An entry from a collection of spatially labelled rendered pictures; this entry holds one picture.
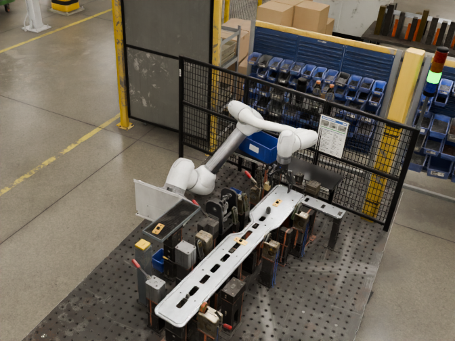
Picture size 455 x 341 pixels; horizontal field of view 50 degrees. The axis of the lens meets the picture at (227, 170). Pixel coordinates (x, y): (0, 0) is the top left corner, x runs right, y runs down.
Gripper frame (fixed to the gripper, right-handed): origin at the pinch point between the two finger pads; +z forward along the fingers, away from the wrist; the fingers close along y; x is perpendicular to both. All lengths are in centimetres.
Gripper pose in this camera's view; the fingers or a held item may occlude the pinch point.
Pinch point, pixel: (279, 187)
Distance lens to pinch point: 321.7
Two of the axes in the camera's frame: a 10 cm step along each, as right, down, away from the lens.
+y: -8.4, -3.5, 4.2
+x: -5.4, 4.5, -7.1
